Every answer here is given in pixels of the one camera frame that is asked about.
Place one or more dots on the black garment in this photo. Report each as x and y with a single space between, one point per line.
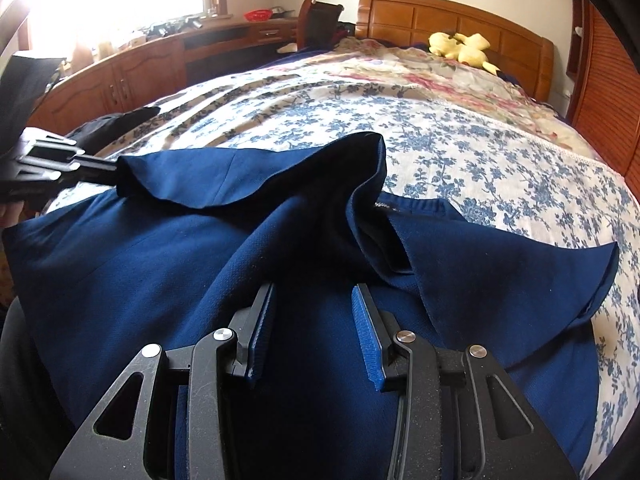
115 127

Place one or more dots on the wooden open side shelf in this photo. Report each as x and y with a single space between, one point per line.
576 35

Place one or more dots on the blue floral bed sheet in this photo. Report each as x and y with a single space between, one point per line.
475 170

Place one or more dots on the wooden chair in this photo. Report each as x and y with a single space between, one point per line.
320 20

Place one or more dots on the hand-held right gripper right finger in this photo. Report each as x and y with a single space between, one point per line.
367 342

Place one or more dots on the red basket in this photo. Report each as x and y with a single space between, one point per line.
257 15

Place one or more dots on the pink floral quilt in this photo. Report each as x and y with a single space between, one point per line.
400 70

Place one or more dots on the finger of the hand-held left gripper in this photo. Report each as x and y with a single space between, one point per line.
100 171

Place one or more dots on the wooden desk with cabinets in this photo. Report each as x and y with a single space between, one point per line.
140 70

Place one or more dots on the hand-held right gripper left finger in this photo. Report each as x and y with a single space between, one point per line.
262 332

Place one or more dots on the cluster of small desk items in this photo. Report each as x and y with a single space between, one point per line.
170 25

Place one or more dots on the wooden headboard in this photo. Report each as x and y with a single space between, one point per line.
435 17

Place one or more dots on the wooden slatted wardrobe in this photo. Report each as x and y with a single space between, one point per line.
607 100

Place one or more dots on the yellow plush toy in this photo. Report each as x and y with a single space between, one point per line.
460 47

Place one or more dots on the person's left hand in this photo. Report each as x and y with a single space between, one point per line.
9 217

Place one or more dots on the navy blue suit jacket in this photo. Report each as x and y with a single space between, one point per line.
150 260

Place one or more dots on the white paper sheet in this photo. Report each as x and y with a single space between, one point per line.
287 49

